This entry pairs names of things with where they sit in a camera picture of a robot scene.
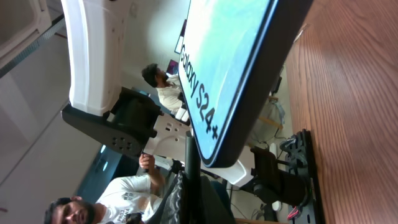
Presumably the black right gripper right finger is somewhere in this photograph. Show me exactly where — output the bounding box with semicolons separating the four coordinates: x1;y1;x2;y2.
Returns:
200;176;236;224

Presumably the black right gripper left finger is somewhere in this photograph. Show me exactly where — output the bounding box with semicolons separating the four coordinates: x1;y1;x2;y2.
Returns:
147;171;187;224

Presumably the black USB charging cable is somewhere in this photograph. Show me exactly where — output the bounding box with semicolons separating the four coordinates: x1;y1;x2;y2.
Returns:
184;130;203;224

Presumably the blue Galaxy smartphone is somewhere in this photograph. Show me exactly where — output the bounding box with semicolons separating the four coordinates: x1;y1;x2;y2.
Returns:
178;0;312;168

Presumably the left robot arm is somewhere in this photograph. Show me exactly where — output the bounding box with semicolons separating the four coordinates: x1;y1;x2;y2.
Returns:
62;1;275;187

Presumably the man in white t-shirt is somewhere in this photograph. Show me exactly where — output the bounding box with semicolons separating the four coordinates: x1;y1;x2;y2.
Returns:
44;154;165;224

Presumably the seated man in background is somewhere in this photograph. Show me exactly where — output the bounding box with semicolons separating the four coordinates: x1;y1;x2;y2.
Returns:
141;63;183;115

